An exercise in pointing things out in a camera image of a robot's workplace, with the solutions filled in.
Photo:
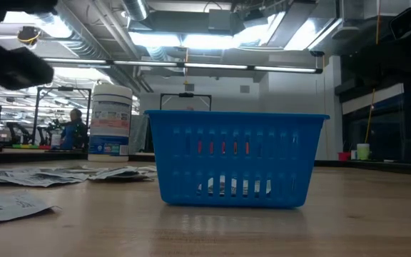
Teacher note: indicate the antiseptic towelette packet navy label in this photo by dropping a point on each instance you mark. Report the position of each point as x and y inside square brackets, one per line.
[210, 186]

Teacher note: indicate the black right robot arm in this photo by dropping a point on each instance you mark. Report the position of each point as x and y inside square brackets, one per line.
[405, 53]

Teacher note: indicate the colourful blocks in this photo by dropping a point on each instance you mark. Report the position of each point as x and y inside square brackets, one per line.
[30, 146]

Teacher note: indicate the person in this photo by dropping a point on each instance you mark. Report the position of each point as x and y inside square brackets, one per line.
[70, 135]

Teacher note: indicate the white wipes canister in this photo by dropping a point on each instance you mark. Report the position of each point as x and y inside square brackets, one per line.
[110, 118]

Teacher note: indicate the white packet dark print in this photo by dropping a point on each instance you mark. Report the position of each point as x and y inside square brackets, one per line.
[30, 178]

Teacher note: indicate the overhead light bar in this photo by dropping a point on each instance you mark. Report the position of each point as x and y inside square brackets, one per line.
[145, 63]

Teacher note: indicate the large white printed packet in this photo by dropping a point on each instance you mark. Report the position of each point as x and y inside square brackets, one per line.
[9, 208]

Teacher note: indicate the grey cloth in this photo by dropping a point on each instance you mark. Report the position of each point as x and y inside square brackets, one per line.
[138, 132]

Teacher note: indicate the small orange object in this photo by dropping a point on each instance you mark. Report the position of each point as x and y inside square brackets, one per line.
[211, 147]

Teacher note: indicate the grey ceiling box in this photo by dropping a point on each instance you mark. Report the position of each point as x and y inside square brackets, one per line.
[223, 19]

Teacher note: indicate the blue plastic basket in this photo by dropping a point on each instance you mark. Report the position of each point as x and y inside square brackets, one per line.
[234, 163]

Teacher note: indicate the red container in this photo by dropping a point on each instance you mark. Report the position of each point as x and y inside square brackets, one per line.
[344, 156]

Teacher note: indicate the green cup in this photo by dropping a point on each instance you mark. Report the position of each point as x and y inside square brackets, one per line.
[363, 151]

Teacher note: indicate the tall black workstation frame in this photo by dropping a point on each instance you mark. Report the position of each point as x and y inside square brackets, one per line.
[64, 88]

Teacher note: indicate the black aluminium frame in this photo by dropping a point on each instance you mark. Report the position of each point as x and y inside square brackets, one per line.
[30, 157]

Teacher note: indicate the low black workstation frame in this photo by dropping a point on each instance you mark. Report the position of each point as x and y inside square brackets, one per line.
[186, 95]

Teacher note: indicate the grey wall vent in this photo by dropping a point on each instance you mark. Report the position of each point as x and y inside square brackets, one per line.
[189, 87]
[244, 89]

